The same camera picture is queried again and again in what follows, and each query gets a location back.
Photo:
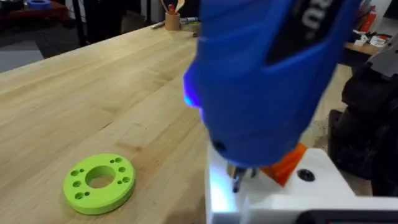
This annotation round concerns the white orange left gripper left finger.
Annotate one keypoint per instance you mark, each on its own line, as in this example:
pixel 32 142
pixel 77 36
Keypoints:
pixel 220 193

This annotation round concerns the white orange left gripper right finger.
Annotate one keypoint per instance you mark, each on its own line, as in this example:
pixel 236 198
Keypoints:
pixel 323 183

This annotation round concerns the red box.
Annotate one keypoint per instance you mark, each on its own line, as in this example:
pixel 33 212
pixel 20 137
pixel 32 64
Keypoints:
pixel 368 20

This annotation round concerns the wooden cup with utensils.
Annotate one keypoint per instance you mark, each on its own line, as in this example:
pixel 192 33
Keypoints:
pixel 172 22

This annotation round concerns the silver marker pen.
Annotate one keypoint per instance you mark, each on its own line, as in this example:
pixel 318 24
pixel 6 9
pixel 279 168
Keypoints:
pixel 158 25

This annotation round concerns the blue tape roll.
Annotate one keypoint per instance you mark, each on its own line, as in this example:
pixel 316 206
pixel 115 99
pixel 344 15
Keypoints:
pixel 38 3

